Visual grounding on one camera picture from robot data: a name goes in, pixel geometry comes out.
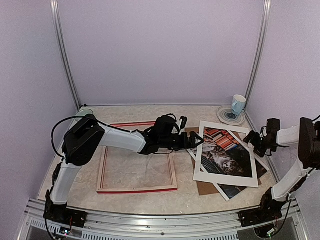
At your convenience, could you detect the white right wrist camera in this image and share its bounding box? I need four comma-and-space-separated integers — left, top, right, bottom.
260, 126, 268, 139

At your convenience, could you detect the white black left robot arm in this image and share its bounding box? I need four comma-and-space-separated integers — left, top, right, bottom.
46, 113, 204, 223

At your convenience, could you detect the cat and books photo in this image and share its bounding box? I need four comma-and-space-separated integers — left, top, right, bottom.
186, 124, 269, 201

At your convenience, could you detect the round swirl pattern plate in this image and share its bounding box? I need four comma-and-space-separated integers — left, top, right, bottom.
216, 105, 246, 126

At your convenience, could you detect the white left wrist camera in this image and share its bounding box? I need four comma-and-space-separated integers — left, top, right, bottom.
176, 116, 188, 134

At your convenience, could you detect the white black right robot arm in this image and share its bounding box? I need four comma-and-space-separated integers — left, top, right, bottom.
243, 117, 320, 222

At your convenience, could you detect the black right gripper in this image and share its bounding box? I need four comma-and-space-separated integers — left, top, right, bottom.
243, 130, 277, 158

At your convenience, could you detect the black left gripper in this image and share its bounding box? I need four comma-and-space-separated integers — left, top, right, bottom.
160, 131, 205, 152

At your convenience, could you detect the white mat board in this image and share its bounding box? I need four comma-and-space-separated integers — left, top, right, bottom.
193, 121, 259, 188

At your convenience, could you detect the brown frame backing board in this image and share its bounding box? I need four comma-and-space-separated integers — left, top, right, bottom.
184, 127, 263, 196

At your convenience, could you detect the red wooden picture frame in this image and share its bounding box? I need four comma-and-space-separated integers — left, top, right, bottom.
96, 121, 179, 195

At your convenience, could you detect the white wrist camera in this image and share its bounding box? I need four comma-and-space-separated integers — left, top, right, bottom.
176, 116, 188, 134
260, 126, 268, 139

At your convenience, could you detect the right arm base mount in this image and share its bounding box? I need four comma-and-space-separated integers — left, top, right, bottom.
238, 194, 287, 227

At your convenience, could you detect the light blue ceramic mug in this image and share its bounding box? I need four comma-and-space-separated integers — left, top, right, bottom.
231, 94, 247, 116

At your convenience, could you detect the aluminium enclosure frame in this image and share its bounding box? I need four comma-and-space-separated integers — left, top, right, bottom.
23, 0, 307, 240

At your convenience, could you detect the green ceramic bowl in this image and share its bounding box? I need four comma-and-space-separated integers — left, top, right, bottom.
75, 108, 94, 121

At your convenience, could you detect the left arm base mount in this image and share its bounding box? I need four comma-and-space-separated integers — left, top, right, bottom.
43, 202, 88, 228

